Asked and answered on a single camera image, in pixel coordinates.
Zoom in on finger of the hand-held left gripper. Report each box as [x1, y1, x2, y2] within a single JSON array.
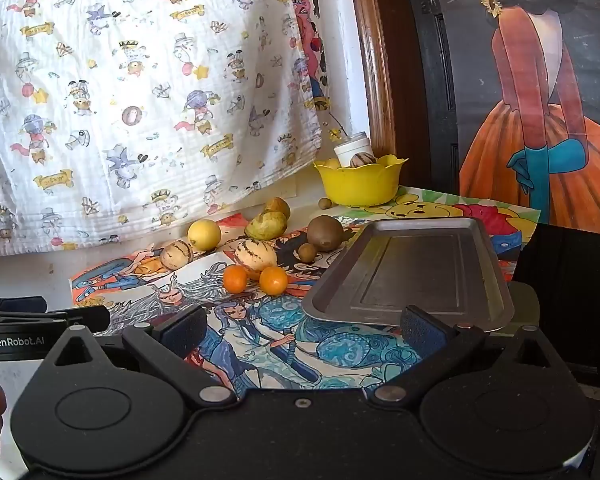
[[0, 296, 48, 314], [67, 305, 112, 335]]

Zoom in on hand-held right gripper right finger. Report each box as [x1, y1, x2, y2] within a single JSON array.
[[370, 305, 563, 407]]

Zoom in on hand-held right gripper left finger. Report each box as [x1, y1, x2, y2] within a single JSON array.
[[45, 304, 238, 408]]

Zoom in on metal tray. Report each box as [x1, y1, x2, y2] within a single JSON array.
[[302, 217, 516, 333]]

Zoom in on orange tangerine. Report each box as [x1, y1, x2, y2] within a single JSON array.
[[223, 265, 250, 294], [259, 266, 289, 296]]

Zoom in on yellow lemon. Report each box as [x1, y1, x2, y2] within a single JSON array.
[[187, 219, 222, 252]]

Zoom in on large yellow-green pear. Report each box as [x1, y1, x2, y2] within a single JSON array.
[[244, 211, 288, 242]]

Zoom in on brown kiwi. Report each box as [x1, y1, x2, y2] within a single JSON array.
[[307, 214, 345, 252]]

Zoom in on small yellow pear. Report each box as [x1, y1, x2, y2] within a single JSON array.
[[264, 196, 292, 221]]

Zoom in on anime printed table mat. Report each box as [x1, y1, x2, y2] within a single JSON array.
[[70, 212, 426, 393]]

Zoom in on yellow bear drawing sheet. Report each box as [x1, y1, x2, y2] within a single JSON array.
[[330, 185, 542, 263]]

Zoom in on yellow flower-shaped bowl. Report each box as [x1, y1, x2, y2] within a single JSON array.
[[313, 155, 409, 207]]

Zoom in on white plastic jar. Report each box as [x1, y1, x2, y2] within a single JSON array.
[[334, 131, 371, 168]]

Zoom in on white cartoon printed blanket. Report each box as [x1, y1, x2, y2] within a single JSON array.
[[0, 0, 323, 253]]

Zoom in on black metal door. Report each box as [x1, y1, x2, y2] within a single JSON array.
[[402, 0, 463, 196]]

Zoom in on wall poster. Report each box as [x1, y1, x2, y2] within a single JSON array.
[[427, 0, 600, 238]]

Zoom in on wooden door frame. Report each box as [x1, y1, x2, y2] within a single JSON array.
[[346, 0, 431, 191]]

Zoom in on pink cartoon wall sticker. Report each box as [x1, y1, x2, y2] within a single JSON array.
[[289, 0, 356, 143]]

